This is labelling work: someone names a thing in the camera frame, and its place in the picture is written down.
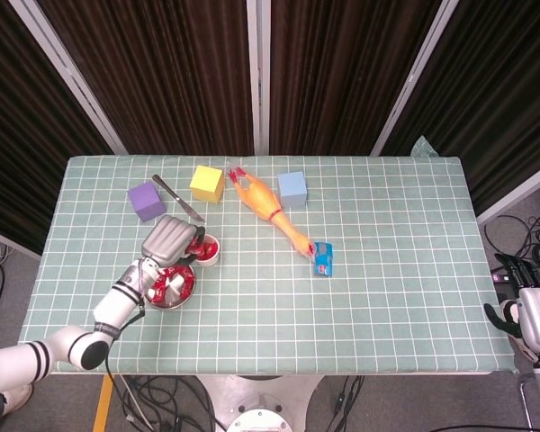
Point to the grey metal frame post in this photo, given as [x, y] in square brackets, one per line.
[411, 76]
[517, 193]
[9, 240]
[252, 76]
[69, 76]

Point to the white paper cup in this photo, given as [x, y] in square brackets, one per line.
[209, 263]

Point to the yellow foam cube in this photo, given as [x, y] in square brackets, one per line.
[206, 182]

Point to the dark brown curtain panel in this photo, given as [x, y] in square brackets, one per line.
[499, 90]
[162, 76]
[333, 76]
[27, 135]

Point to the red candy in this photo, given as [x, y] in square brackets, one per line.
[171, 271]
[162, 285]
[210, 248]
[189, 278]
[198, 251]

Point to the green checked tablecloth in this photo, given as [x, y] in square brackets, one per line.
[342, 292]

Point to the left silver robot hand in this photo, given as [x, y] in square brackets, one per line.
[166, 240]

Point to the bagged orange rubber chicken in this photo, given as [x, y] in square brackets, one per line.
[261, 198]

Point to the white shoe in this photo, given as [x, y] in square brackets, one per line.
[18, 398]

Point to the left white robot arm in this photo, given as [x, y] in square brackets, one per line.
[117, 306]

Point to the yellow floor tape strip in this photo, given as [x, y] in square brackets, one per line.
[103, 405]

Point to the purple foam cube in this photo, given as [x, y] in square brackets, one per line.
[146, 202]

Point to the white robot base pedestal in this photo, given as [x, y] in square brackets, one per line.
[261, 405]

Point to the bowl of red candies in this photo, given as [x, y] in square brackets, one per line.
[175, 306]

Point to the light blue foam cube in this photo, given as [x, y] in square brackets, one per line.
[292, 189]

